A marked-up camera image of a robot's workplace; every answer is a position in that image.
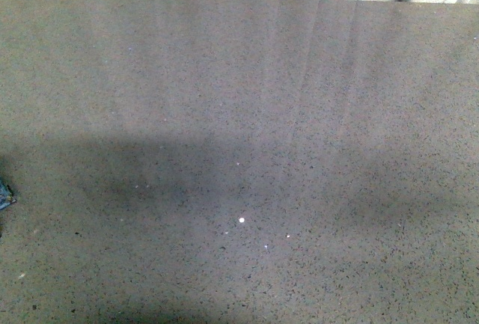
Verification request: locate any blue circuit board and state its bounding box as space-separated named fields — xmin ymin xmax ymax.
xmin=0 ymin=182 xmax=16 ymax=210

